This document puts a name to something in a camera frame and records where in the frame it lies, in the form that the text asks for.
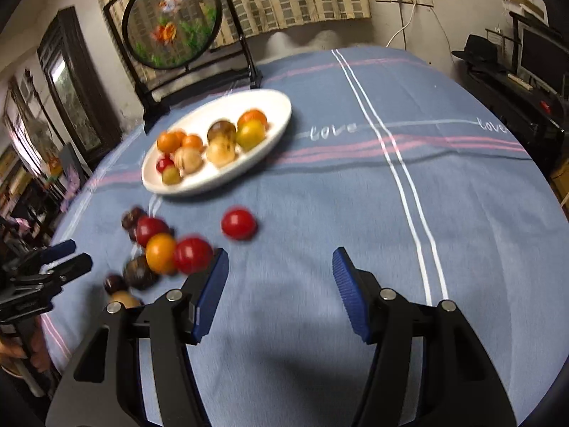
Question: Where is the blue striped tablecloth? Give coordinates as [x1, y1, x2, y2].
[42, 47, 569, 427]

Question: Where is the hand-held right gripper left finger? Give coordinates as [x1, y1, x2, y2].
[44, 247, 230, 427]

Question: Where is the round embroidered screen black stand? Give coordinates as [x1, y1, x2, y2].
[103, 0, 265, 134]

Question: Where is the yellow-orange tangerine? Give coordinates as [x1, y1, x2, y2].
[145, 232, 177, 275]

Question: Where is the dark brown chestnut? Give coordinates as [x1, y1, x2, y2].
[121, 206, 147, 232]

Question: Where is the computer monitor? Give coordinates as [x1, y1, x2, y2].
[518, 27, 569, 94]

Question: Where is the white oval plate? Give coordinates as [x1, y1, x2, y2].
[141, 88, 293, 196]

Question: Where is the brown passion fruit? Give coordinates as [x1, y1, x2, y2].
[207, 120, 237, 143]

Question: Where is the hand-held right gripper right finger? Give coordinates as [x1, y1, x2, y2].
[332, 246, 519, 427]

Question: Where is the purple cloth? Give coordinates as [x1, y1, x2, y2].
[60, 164, 87, 212]

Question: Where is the dark wooden framed painting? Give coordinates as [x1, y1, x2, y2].
[36, 6, 123, 167]

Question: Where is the black hat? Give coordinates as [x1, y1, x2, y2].
[451, 34, 503, 67]

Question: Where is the medium orange mandarin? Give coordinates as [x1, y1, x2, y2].
[157, 131, 184, 154]

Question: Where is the black desk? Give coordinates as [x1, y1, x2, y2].
[458, 60, 569, 174]

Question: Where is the large orange mandarin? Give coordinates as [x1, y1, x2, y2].
[237, 109, 269, 132]

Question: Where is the red plum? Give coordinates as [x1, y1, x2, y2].
[134, 216, 172, 248]
[172, 237, 214, 275]

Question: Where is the person's left hand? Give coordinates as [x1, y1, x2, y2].
[0, 327, 52, 376]

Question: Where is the white power cable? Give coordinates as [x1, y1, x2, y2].
[384, 2, 419, 49]

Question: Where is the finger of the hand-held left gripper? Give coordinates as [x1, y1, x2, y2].
[9, 253, 94, 296]
[0, 239, 77, 276]

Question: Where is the cardboard box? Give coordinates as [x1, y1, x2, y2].
[549, 160, 569, 214]

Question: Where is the green-orange tangerine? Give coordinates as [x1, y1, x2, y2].
[235, 120, 266, 152]

